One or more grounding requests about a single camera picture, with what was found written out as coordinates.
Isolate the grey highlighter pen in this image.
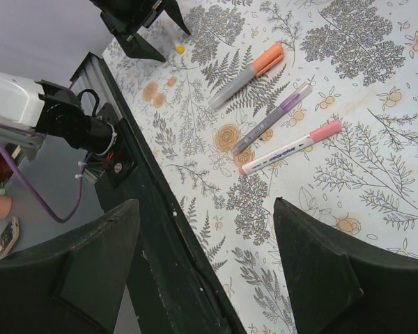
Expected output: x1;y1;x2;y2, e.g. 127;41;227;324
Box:
209;42;284;109

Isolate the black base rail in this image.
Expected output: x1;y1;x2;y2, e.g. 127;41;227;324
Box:
71;54;244;333

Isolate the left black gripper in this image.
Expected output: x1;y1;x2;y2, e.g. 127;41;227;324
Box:
91;0;191;63

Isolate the yellow white pen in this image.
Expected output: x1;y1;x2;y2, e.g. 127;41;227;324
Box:
165;25;185;54

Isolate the purple pen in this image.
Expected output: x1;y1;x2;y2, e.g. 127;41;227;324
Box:
232;83;312;156

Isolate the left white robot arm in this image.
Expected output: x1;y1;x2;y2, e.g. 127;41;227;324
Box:
0;1;190;156

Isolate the pink white pen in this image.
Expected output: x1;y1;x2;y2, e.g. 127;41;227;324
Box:
239;120;342;176

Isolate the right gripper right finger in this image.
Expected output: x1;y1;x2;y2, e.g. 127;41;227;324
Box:
273;198;418;333

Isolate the patterned tray off table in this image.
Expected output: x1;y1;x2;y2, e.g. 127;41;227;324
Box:
0;216;20;260

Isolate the floral table mat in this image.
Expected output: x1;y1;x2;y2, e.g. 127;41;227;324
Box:
103;1;418;333

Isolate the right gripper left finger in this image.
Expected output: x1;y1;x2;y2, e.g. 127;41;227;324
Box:
0;199;140;333

